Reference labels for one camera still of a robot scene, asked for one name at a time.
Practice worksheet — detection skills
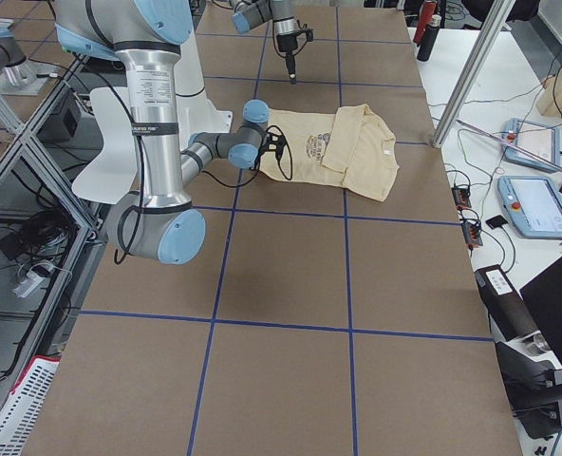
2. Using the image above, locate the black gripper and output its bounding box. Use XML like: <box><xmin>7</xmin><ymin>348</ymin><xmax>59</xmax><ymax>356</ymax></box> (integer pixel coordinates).
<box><xmin>275</xmin><ymin>32</ymin><xmax>298</xmax><ymax>85</ymax></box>

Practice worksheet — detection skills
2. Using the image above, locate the cream long-sleeve graphic shirt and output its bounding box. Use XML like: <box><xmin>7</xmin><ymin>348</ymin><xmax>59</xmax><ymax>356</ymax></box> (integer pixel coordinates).
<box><xmin>260</xmin><ymin>104</ymin><xmax>399</xmax><ymax>202</ymax></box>

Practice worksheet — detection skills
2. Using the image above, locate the robot arm grey silver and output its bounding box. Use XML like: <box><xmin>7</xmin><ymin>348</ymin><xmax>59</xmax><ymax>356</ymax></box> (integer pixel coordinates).
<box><xmin>56</xmin><ymin>1</ymin><xmax>270</xmax><ymax>264</ymax></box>
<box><xmin>229</xmin><ymin>0</ymin><xmax>301</xmax><ymax>85</ymax></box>

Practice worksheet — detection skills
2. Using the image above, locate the black water bottle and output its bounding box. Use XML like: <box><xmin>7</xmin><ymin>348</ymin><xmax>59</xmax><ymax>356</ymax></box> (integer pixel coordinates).
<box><xmin>417</xmin><ymin>14</ymin><xmax>441</xmax><ymax>62</ymax></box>

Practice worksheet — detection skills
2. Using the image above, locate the red bottle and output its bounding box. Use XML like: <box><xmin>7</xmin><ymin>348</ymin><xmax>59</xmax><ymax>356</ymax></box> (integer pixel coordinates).
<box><xmin>413</xmin><ymin>0</ymin><xmax>438</xmax><ymax>46</ymax></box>

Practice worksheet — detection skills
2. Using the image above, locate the white plastic chair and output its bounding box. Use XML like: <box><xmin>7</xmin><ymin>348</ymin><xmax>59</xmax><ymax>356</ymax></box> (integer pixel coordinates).
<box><xmin>72</xmin><ymin>86</ymin><xmax>138</xmax><ymax>204</ymax></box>

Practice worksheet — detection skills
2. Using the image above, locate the far blue teach pendant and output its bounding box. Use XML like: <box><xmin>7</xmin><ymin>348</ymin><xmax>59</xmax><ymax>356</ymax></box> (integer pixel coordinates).
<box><xmin>502</xmin><ymin>118</ymin><xmax>560</xmax><ymax>173</ymax></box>

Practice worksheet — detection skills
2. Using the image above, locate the blue teach pendant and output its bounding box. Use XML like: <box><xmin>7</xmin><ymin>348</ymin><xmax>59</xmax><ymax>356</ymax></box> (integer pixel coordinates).
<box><xmin>496</xmin><ymin>176</ymin><xmax>562</xmax><ymax>239</ymax></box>
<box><xmin>502</xmin><ymin>118</ymin><xmax>560</xmax><ymax>173</ymax></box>

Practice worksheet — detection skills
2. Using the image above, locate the near blue teach pendant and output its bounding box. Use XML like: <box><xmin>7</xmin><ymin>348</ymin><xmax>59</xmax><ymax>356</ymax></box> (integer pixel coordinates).
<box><xmin>496</xmin><ymin>176</ymin><xmax>562</xmax><ymax>239</ymax></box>

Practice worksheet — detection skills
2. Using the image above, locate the black box with label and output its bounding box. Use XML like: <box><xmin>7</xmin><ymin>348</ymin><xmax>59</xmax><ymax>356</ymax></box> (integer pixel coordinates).
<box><xmin>474</xmin><ymin>265</ymin><xmax>539</xmax><ymax>341</ymax></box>

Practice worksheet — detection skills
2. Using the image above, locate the white perforated basket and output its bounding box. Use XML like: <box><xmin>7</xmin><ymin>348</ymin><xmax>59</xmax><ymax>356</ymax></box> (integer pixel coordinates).
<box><xmin>0</xmin><ymin>355</ymin><xmax>60</xmax><ymax>455</ymax></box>

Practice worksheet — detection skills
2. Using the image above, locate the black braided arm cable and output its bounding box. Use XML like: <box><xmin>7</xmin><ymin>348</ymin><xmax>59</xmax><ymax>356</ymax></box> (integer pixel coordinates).
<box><xmin>114</xmin><ymin>124</ymin><xmax>294</xmax><ymax>265</ymax></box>

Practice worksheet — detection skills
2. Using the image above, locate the aluminium frame post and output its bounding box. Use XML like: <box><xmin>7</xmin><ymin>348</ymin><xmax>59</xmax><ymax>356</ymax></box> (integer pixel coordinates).
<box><xmin>431</xmin><ymin>0</ymin><xmax>515</xmax><ymax>148</ymax></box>

